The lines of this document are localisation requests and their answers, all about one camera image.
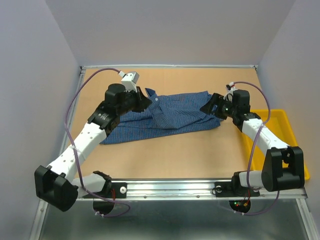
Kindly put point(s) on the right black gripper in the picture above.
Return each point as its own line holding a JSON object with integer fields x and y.
{"x": 216, "y": 99}

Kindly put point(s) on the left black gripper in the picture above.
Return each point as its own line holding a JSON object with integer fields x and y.
{"x": 142, "y": 101}

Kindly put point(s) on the blue plaid long sleeve shirt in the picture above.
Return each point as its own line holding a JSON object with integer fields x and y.
{"x": 167, "y": 115}

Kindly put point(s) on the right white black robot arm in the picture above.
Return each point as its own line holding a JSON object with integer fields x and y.
{"x": 283, "y": 167}

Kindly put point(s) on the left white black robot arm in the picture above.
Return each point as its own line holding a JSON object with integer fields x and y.
{"x": 98, "y": 127}

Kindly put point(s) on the yellow plastic tray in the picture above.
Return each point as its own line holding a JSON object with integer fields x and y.
{"x": 280, "y": 125}

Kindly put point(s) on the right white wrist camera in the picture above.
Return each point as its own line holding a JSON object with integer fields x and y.
{"x": 230, "y": 91}

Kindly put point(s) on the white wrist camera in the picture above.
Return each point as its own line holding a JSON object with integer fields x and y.
{"x": 129, "y": 80}
{"x": 230, "y": 91}

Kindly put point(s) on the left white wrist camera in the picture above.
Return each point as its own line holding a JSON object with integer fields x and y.
{"x": 129, "y": 80}

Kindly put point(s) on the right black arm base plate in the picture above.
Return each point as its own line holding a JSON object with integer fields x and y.
{"x": 225, "y": 189}

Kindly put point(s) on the aluminium front rail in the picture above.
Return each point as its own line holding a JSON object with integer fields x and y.
{"x": 170, "y": 188}

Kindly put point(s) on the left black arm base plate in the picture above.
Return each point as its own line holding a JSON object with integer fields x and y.
{"x": 115, "y": 190}

